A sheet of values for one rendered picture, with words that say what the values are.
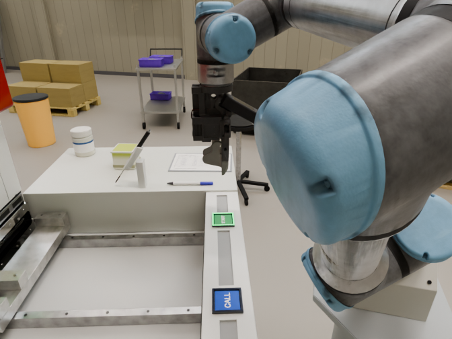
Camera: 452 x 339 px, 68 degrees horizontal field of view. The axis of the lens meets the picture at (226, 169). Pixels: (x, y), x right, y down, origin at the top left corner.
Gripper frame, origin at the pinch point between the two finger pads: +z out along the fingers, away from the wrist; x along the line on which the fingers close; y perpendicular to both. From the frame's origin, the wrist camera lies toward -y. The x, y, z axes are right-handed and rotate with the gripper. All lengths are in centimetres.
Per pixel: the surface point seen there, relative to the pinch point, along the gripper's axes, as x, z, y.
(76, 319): 18.8, 26.4, 33.2
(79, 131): -42, 4, 50
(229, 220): 0.3, 14.2, -0.7
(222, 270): 17.4, 15.0, 1.5
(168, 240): -8.1, 26.6, 16.5
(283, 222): -134, 111, -48
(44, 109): -299, 67, 191
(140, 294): 10.2, 28.6, 21.2
